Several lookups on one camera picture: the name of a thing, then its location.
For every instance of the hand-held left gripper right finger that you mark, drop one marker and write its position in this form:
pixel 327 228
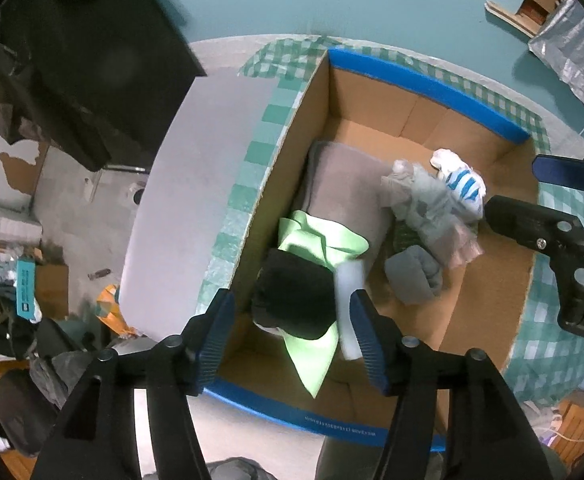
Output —
pixel 367 340

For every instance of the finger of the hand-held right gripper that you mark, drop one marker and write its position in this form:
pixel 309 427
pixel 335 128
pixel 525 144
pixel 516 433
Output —
pixel 512 217
pixel 557 170

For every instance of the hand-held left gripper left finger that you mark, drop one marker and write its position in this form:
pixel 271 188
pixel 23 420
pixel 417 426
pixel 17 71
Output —
pixel 214 340

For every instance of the light green cloth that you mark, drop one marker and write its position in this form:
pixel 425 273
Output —
pixel 314 360

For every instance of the white blue striped sock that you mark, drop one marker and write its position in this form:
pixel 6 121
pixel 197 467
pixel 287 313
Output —
pixel 464 185

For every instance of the white cloth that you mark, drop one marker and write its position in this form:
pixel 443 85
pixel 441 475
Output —
pixel 347 285

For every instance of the grey sock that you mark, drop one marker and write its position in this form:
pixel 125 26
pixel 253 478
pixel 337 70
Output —
pixel 412 272

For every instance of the cardboard box with blue rim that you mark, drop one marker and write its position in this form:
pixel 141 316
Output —
pixel 482 300

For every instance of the black cloth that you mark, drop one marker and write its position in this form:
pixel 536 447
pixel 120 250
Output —
pixel 292 290

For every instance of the grey patterned cloth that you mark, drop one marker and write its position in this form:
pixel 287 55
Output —
pixel 422 200

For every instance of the green checked tablecloth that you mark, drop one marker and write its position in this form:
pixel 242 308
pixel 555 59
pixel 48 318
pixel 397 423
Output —
pixel 532 330

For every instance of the orange plastic bag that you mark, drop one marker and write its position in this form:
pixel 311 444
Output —
pixel 114 310

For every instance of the green mesh sponge cloth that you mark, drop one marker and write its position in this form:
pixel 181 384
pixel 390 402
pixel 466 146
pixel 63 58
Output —
pixel 402 237

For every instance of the silver tarp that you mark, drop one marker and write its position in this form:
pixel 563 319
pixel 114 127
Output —
pixel 577 55

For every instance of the orange wooden crate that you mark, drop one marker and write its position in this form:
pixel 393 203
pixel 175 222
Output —
pixel 579 430

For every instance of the grey folded towel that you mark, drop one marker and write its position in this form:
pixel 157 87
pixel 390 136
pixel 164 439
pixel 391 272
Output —
pixel 347 185

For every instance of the brown cardboard carton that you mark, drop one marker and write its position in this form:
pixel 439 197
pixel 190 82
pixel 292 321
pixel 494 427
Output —
pixel 52 290

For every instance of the teal carton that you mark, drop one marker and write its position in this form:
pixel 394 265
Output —
pixel 26 287

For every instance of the black chair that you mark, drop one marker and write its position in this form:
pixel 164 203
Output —
pixel 22 410

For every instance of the black plastic bag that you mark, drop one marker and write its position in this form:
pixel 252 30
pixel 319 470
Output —
pixel 2 60

